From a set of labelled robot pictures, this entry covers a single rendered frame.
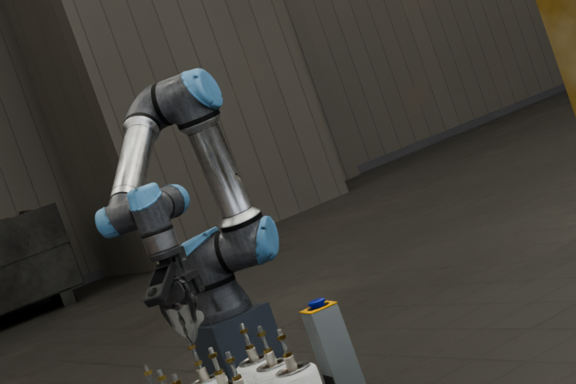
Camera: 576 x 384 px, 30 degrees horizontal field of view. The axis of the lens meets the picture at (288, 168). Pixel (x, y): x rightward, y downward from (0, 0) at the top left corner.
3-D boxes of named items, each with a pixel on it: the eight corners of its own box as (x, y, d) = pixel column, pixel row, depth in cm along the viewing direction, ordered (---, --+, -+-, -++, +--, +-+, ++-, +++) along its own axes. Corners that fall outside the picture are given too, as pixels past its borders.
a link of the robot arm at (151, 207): (164, 177, 241) (147, 183, 233) (181, 224, 242) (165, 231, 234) (135, 189, 244) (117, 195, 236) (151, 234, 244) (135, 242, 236)
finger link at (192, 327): (214, 333, 241) (201, 295, 241) (201, 342, 236) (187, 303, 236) (204, 336, 243) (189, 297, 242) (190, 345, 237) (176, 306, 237)
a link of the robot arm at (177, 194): (145, 192, 256) (124, 200, 245) (186, 177, 252) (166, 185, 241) (156, 223, 256) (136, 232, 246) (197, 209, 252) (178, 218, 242)
